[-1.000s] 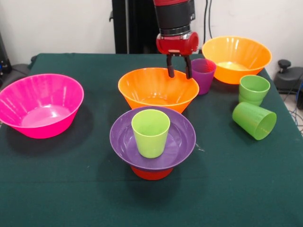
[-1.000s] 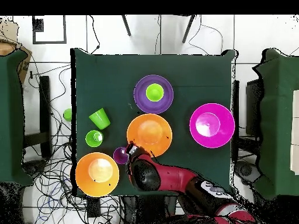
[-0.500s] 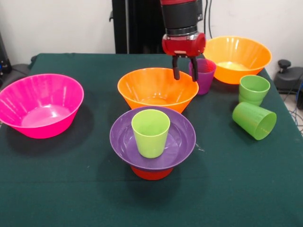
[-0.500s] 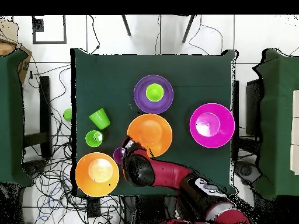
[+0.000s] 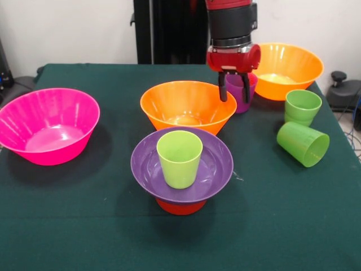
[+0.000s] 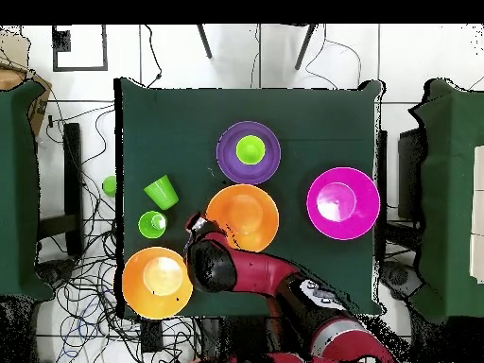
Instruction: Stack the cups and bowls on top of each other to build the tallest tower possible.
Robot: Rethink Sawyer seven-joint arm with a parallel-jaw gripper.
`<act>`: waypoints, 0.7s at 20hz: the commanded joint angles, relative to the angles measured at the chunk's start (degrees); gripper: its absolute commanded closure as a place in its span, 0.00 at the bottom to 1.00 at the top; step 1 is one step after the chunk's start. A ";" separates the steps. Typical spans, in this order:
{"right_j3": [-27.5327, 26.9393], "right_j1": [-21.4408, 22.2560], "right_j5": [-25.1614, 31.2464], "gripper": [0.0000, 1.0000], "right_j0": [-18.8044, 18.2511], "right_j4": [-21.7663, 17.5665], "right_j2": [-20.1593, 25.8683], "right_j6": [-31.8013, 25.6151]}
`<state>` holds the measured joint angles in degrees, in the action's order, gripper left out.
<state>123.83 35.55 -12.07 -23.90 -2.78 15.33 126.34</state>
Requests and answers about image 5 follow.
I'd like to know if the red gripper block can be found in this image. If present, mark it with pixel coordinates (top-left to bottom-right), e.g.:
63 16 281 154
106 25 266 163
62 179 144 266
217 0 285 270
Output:
206 44 262 104

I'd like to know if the large orange plastic bowl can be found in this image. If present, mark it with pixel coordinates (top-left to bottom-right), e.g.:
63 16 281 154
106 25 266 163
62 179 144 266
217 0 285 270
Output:
252 42 324 101
139 80 238 136

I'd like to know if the purple plastic bowl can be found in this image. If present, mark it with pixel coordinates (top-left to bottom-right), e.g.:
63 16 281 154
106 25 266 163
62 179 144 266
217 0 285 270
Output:
130 126 235 206

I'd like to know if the green plastic cup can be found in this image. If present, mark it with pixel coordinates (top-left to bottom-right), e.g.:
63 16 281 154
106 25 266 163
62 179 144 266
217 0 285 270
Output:
156 130 204 190
276 121 331 168
284 89 323 128

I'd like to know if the small red plastic bowl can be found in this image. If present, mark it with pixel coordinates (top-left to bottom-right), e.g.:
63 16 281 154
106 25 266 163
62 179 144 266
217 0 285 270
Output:
155 198 208 216

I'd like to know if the large pink plastic bowl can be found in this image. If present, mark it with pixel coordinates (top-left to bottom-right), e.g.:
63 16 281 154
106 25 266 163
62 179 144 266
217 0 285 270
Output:
0 88 101 167

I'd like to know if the purple plastic cup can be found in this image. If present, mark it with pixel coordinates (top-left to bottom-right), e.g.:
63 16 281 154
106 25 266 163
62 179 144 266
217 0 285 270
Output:
225 72 258 114

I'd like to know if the black knobbed stand base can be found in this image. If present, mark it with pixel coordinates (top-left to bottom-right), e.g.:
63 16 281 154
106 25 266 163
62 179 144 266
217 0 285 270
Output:
327 70 361 112

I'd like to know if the dark green table cloth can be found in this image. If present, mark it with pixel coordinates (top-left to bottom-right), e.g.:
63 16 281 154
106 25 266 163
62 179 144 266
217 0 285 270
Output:
0 63 361 271

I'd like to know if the grey round stand base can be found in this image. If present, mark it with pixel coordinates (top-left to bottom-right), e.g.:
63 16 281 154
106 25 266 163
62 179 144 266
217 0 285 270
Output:
11 73 39 91

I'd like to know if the black equipment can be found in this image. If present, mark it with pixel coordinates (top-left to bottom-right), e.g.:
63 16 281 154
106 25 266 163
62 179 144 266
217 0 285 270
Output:
0 36 15 89

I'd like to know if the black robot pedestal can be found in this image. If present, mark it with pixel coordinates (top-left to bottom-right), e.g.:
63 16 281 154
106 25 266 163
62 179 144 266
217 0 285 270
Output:
130 0 212 65

